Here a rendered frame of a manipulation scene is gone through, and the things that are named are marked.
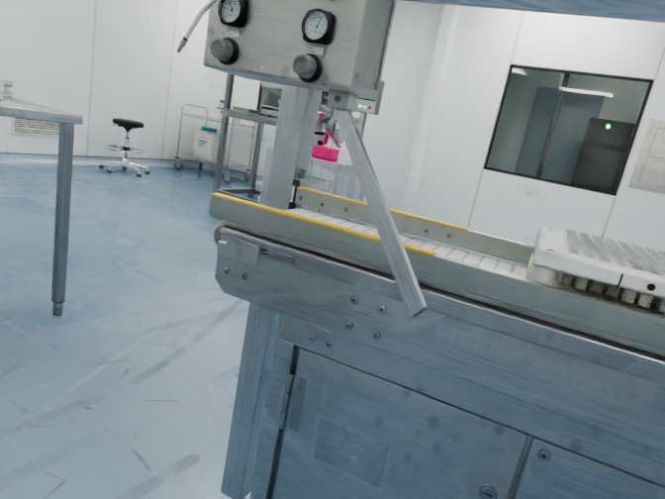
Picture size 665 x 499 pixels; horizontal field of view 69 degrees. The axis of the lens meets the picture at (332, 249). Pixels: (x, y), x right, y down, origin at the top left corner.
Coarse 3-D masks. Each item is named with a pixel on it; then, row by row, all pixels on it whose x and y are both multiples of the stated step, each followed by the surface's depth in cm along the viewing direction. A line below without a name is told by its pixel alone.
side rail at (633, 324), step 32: (256, 224) 69; (288, 224) 67; (352, 256) 64; (384, 256) 62; (416, 256) 60; (480, 288) 58; (512, 288) 56; (544, 288) 55; (576, 320) 54; (608, 320) 53; (640, 320) 52
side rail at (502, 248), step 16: (304, 192) 96; (320, 208) 95; (336, 208) 93; (352, 208) 92; (368, 208) 91; (400, 224) 89; (416, 224) 88; (432, 224) 86; (448, 240) 86; (464, 240) 84; (480, 240) 83; (496, 240) 82; (512, 256) 82; (528, 256) 81
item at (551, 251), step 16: (544, 240) 65; (560, 240) 68; (544, 256) 57; (560, 256) 56; (576, 256) 57; (576, 272) 56; (592, 272) 55; (608, 272) 54; (624, 272) 54; (640, 272) 54; (624, 288) 54; (640, 288) 53; (656, 288) 53
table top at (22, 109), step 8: (0, 104) 171; (8, 104) 177; (16, 104) 184; (24, 104) 192; (32, 104) 200; (0, 112) 167; (8, 112) 169; (16, 112) 171; (24, 112) 173; (32, 112) 175; (40, 112) 177; (48, 112) 180; (56, 112) 184; (64, 112) 191; (48, 120) 181; (56, 120) 183; (64, 120) 186; (72, 120) 188; (80, 120) 191
